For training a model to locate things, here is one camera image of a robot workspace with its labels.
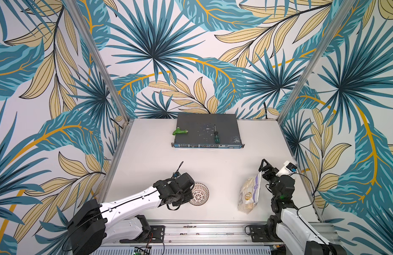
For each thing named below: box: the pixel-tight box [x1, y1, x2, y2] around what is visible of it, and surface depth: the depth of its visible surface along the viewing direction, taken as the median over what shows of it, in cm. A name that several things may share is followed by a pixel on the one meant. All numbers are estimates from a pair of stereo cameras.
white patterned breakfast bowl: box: [189, 182, 210, 207], surface depth 83 cm
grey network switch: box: [171, 112, 245, 149], surface depth 109 cm
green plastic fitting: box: [172, 126, 189, 136], surface depth 108 cm
